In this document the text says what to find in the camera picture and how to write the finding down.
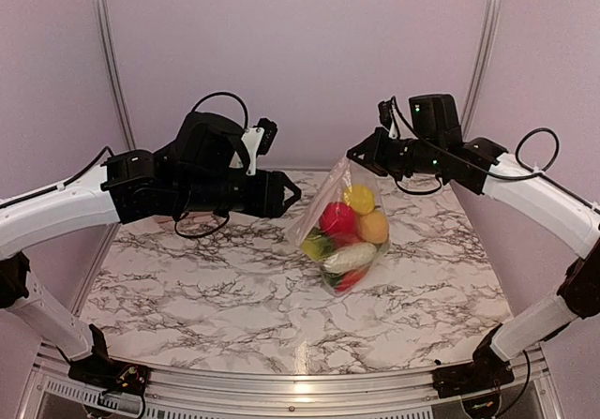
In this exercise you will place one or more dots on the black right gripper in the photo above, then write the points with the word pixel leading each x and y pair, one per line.
pixel 374 154

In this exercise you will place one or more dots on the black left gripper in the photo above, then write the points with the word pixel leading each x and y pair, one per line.
pixel 268 200

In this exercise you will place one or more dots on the clear zip top bag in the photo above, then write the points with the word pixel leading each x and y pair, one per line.
pixel 344 174

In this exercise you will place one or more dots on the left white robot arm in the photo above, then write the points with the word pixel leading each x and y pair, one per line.
pixel 122 189

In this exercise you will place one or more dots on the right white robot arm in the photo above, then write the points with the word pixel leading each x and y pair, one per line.
pixel 490 170

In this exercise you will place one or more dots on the yellow fake lemon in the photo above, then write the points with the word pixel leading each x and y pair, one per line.
pixel 360 198

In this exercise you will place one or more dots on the yellow fake pear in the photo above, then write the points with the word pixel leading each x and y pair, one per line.
pixel 318 248

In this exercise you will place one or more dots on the orange fake fruit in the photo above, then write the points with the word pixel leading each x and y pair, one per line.
pixel 373 227

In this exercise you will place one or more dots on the white fake cabbage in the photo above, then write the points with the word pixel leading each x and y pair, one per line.
pixel 349 258

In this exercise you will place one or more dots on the green fake vegetable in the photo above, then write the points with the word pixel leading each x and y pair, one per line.
pixel 330 279

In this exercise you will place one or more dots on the orange red fake mango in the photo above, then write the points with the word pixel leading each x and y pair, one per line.
pixel 350 279

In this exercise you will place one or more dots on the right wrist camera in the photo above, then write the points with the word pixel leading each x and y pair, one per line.
pixel 388 120

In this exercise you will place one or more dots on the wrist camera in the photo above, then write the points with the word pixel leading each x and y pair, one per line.
pixel 388 120
pixel 258 140

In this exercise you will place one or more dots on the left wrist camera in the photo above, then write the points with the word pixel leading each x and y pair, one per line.
pixel 258 140

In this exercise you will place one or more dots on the aluminium front frame rail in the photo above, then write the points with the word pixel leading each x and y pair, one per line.
pixel 175 392

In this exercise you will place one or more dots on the right aluminium corner post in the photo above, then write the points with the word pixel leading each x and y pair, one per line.
pixel 482 59

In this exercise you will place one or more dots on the aluminium corner post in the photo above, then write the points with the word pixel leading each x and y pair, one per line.
pixel 111 63
pixel 482 59

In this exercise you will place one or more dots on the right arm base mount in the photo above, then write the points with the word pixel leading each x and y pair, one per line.
pixel 486 370

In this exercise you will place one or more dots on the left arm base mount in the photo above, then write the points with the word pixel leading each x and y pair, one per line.
pixel 112 375

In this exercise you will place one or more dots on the left aluminium corner post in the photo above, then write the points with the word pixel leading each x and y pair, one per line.
pixel 111 63

